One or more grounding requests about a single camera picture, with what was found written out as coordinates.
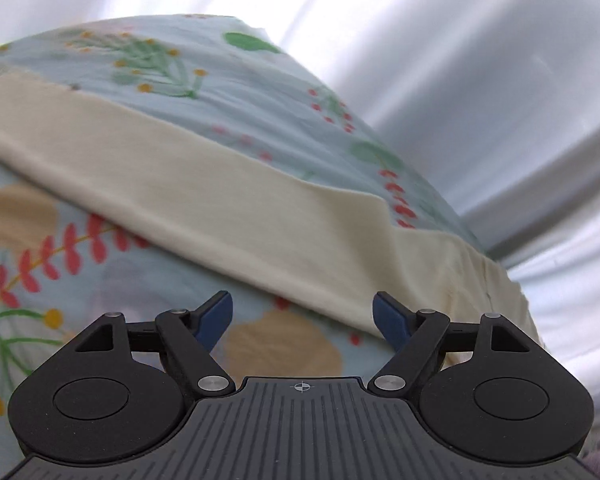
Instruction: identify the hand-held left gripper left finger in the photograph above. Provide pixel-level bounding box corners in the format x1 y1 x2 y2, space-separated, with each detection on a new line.
74 290 237 397

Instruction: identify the floral light blue bedsheet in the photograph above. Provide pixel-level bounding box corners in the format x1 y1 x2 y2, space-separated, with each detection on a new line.
0 14 551 480

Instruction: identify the white curtain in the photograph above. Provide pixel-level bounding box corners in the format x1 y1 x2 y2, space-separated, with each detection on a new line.
0 0 600 441

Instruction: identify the cream knit garment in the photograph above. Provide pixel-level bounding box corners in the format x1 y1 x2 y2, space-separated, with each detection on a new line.
0 71 548 367

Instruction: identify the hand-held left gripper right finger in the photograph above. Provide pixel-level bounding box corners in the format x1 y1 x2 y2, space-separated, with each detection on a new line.
367 290 532 397

